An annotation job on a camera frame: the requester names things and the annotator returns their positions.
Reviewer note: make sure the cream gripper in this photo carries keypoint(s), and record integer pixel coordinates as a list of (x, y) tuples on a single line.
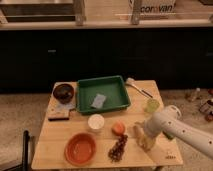
[(143, 140)]

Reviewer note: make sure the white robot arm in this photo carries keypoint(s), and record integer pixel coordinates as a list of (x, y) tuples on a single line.
[(167, 120)]

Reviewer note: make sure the orange red bowl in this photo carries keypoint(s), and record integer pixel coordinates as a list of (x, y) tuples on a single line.
[(80, 149)]

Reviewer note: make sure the dark brown bowl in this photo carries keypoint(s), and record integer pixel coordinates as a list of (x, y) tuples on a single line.
[(63, 93)]

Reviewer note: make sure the green cucumber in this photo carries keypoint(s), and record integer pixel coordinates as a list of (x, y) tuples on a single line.
[(169, 136)]

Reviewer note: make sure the orange fruit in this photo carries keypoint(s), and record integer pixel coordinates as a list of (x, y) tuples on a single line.
[(118, 128)]

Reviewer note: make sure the bunch of dark grapes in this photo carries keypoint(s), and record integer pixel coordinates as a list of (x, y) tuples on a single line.
[(117, 151)]

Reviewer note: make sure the light green cup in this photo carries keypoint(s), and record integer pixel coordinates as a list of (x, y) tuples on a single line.
[(152, 105)]

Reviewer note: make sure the white cup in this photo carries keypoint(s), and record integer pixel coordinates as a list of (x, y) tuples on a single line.
[(96, 122)]

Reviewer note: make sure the green plastic tray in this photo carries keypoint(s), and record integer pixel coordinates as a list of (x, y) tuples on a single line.
[(111, 87)]

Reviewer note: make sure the grey sponge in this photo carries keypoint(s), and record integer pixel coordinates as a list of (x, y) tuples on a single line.
[(98, 101)]

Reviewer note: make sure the small items on floor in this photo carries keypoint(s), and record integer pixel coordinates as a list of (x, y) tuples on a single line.
[(205, 108)]

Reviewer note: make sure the grey cloth piece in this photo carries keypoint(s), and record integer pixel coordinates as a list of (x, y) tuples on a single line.
[(68, 106)]

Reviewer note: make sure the wooden block eraser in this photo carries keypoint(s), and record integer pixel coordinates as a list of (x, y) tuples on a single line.
[(58, 115)]

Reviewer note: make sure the cardboard box with lettering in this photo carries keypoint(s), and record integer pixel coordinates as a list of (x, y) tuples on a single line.
[(157, 6)]

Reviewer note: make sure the black chair frame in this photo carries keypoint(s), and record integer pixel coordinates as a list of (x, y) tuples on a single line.
[(23, 166)]

